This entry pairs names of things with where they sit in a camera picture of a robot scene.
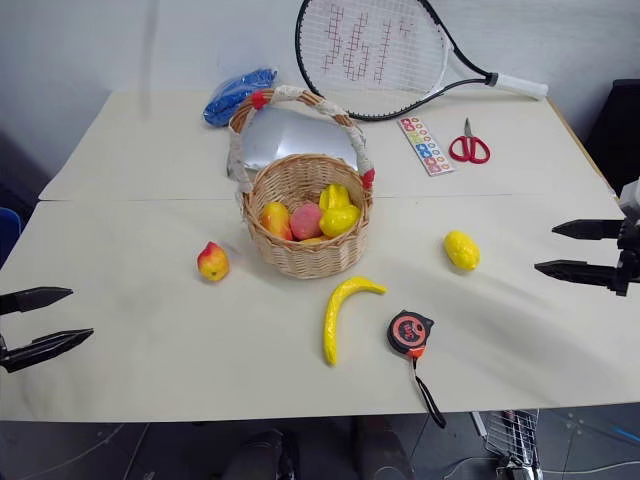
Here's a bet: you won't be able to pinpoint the red yellow pear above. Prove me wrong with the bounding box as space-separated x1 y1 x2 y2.
196 241 231 283

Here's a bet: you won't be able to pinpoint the orange yellow mango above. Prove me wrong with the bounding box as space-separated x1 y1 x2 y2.
260 201 295 243

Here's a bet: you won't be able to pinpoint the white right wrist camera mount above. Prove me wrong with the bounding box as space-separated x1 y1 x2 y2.
618 176 640 219

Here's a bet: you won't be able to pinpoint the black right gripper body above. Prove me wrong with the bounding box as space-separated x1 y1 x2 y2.
614 214 640 298

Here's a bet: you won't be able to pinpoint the pink peach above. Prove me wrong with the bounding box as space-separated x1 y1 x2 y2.
289 202 324 241

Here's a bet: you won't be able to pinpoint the black orange tape measure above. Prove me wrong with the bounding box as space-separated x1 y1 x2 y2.
386 309 447 430

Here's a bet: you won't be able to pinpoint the wicker basket with wrapped handle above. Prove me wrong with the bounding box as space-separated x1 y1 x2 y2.
226 85 376 281

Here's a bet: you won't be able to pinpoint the wire mesh rack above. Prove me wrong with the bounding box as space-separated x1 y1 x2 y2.
480 408 542 471

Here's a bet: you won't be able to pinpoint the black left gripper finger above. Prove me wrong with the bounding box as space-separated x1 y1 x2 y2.
1 328 95 374
0 286 75 317

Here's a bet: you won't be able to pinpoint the yellow lemon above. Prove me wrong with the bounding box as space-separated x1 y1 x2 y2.
442 229 482 273

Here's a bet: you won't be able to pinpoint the blue chair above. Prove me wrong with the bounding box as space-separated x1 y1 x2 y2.
0 206 22 269

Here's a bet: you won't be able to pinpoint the black white tennis racket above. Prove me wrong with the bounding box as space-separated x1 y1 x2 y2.
294 0 550 123

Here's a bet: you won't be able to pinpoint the red handled scissors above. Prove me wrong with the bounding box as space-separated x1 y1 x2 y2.
448 117 491 164

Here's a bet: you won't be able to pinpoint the colourful sticker sheet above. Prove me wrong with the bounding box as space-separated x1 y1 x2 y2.
398 116 457 178

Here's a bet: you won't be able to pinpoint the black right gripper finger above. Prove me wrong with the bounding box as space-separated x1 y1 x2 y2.
551 219 624 243
533 259 618 292

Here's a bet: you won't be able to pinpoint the yellow banana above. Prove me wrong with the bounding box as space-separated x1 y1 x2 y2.
321 275 389 367

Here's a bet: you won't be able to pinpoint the black box beside table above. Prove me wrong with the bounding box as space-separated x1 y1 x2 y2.
583 78 640 194

